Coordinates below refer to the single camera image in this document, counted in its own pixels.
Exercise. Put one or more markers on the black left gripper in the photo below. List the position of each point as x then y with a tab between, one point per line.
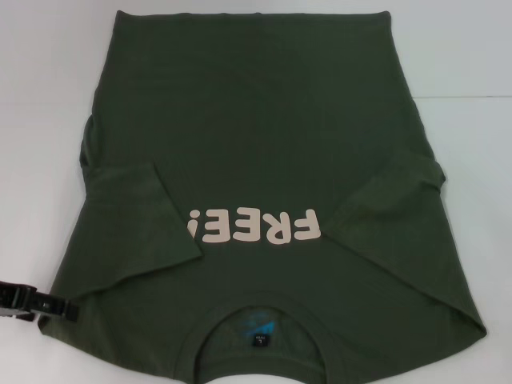
18	300

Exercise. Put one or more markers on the dark green FREE! t-shirt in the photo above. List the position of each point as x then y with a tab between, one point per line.
260	140

